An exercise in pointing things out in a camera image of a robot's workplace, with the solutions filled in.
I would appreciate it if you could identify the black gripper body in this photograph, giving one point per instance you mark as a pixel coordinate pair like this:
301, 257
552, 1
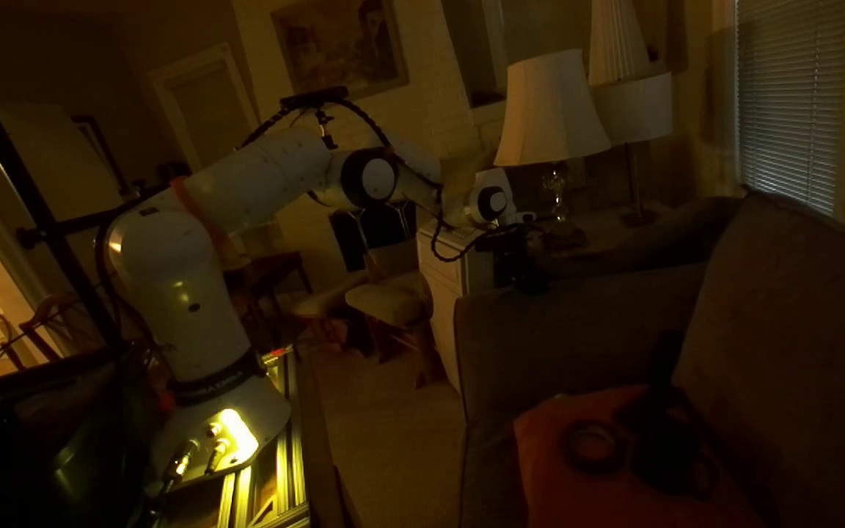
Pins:
518, 249

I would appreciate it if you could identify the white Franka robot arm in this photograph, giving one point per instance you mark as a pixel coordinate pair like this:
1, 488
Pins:
178, 284

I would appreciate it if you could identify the small black measuring cup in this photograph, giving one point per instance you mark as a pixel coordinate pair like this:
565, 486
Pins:
593, 466

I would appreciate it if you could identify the brown fabric sofa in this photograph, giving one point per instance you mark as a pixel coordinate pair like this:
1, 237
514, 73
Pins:
805, 370

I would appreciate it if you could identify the dark side table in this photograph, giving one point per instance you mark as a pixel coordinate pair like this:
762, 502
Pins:
639, 238

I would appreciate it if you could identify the cushioned dark wooden chair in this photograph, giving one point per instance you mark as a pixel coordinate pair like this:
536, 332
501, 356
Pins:
383, 298

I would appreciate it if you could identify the white shade glass table lamp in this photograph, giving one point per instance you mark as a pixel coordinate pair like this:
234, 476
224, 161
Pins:
551, 108

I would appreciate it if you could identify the white shade dark table lamp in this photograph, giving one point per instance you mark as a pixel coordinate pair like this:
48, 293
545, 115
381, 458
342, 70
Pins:
636, 108

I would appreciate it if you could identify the tall white lamp shade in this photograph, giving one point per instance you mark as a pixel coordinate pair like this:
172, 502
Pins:
618, 40

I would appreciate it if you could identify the dark wooden side chair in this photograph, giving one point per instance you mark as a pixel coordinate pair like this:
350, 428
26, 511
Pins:
265, 268

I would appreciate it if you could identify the wide white window blinds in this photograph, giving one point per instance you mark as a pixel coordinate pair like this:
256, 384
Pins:
791, 98

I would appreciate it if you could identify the white panel door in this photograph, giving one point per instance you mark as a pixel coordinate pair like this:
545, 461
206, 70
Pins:
203, 98

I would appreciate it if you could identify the dark equipment cabinet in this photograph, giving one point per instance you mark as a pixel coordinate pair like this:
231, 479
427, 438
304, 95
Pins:
14, 450

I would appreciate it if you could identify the framed wall painting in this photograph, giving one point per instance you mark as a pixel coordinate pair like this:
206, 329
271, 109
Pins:
338, 46

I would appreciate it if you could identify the black camera stand pole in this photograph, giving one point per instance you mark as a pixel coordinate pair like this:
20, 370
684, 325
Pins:
14, 165

